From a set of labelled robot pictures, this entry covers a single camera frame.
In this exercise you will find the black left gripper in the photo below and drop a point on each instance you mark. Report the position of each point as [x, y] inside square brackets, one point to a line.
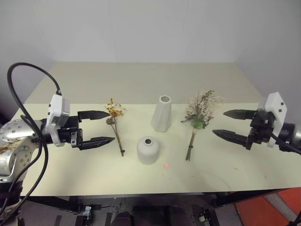
[68, 135]

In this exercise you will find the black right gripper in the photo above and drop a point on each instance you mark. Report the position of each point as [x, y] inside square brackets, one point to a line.
[258, 131]

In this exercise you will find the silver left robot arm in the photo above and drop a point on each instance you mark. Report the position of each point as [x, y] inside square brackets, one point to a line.
[14, 131]

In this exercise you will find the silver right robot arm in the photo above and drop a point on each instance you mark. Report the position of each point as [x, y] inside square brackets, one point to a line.
[296, 131]

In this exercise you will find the short round white vase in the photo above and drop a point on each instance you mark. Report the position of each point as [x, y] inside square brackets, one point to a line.
[148, 153]

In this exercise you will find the tall white ceramic vase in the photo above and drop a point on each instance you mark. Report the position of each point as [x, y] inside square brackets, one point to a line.
[161, 117]

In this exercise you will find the dried orange flower stem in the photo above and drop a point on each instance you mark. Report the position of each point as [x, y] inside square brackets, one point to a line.
[114, 112]

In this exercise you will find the dried white green flower bouquet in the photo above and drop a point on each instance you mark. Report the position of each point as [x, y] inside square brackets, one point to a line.
[200, 107]

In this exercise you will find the dark rounded shape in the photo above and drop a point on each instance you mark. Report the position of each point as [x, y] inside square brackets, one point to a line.
[122, 219]

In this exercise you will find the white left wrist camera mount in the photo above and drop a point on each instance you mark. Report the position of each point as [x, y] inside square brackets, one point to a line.
[56, 106]

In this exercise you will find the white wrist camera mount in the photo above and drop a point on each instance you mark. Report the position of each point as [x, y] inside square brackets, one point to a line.
[56, 106]
[275, 101]

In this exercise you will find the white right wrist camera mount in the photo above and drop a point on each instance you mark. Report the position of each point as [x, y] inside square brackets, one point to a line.
[275, 101]

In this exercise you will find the black table frame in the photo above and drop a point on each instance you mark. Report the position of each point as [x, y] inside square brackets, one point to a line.
[225, 200]

